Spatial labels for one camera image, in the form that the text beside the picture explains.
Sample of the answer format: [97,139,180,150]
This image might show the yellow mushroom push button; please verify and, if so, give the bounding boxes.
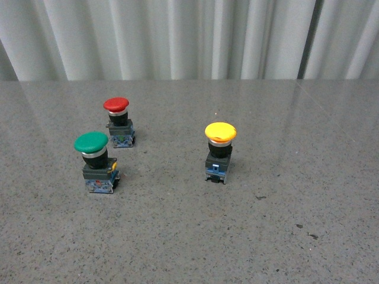
[204,122,237,184]

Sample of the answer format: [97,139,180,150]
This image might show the red mushroom push button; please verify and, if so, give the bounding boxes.
[103,97,135,148]

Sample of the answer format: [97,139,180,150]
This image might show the green mushroom push button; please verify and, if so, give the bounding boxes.
[74,131,120,194]

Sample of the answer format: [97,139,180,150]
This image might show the white pleated curtain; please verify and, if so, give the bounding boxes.
[1,1,378,80]

